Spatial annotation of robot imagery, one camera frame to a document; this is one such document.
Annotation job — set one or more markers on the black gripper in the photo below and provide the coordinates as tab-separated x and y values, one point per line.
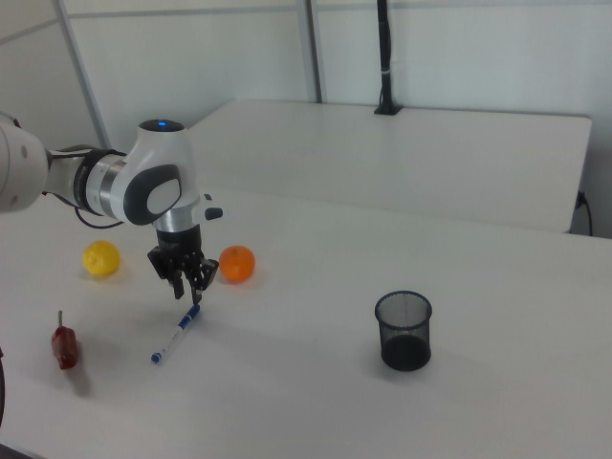
179	248

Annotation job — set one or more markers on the blue and white marker pen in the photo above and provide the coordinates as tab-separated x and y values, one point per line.
176	334

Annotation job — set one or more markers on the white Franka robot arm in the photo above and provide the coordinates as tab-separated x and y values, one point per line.
153	177

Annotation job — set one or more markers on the black mesh pen cup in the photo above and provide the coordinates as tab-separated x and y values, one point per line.
404	344

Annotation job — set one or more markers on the orange mandarin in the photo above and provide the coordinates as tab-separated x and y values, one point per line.
238	264

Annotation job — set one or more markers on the red chili pepper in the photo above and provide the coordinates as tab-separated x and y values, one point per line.
65	346

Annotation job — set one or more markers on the white side table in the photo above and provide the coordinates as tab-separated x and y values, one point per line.
406	158

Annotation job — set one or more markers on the grey aluminium partition post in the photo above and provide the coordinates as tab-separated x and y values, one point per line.
310	48
83	72

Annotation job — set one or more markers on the black camera pole with base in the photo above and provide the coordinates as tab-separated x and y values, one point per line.
385	57

